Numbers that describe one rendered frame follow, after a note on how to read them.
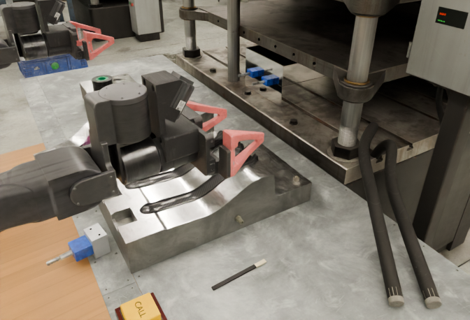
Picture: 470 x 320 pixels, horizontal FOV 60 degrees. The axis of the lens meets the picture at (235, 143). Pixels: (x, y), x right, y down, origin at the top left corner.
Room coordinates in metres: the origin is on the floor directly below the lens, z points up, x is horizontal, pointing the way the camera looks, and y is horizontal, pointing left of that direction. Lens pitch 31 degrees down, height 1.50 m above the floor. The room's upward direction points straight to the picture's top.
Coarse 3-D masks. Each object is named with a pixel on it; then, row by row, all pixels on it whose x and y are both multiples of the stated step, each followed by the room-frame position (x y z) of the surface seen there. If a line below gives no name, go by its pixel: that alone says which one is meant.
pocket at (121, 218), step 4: (128, 208) 0.74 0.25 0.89; (116, 212) 0.72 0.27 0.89; (120, 212) 0.73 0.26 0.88; (124, 212) 0.73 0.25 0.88; (128, 212) 0.74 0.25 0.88; (132, 212) 0.73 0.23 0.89; (112, 216) 0.71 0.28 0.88; (116, 216) 0.72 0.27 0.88; (120, 216) 0.73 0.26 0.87; (124, 216) 0.73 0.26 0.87; (128, 216) 0.74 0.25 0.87; (132, 216) 0.73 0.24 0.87; (112, 220) 0.71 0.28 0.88; (116, 220) 0.72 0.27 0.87; (120, 220) 0.73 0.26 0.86; (124, 220) 0.73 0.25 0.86; (128, 220) 0.73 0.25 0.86; (132, 220) 0.73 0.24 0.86; (136, 220) 0.70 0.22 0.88; (116, 224) 0.70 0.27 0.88; (120, 224) 0.71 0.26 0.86; (124, 224) 0.71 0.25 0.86; (116, 228) 0.68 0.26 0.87
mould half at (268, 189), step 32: (256, 160) 0.87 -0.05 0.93; (128, 192) 0.80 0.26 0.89; (160, 192) 0.80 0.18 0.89; (224, 192) 0.78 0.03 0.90; (256, 192) 0.79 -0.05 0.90; (288, 192) 0.84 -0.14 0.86; (128, 224) 0.68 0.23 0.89; (160, 224) 0.68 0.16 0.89; (192, 224) 0.70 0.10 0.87; (224, 224) 0.74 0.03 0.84; (128, 256) 0.62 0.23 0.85; (160, 256) 0.66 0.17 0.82
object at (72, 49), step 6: (72, 36) 0.95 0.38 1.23; (72, 42) 0.96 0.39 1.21; (48, 48) 0.94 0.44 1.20; (54, 48) 0.95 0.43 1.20; (60, 48) 0.96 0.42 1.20; (66, 48) 0.97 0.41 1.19; (72, 48) 0.97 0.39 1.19; (48, 54) 0.95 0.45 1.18; (54, 54) 0.96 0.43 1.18; (60, 54) 0.97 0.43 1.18; (72, 54) 0.98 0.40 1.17; (78, 54) 0.96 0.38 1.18
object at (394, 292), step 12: (360, 168) 0.89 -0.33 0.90; (372, 180) 0.83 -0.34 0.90; (372, 192) 0.80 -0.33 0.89; (372, 204) 0.76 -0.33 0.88; (372, 216) 0.73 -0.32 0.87; (384, 228) 0.69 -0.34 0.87; (384, 240) 0.66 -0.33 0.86; (384, 252) 0.64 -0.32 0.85; (384, 264) 0.61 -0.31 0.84; (384, 276) 0.59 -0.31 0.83; (396, 276) 0.58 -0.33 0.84; (396, 288) 0.56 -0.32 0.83; (396, 300) 0.53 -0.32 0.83
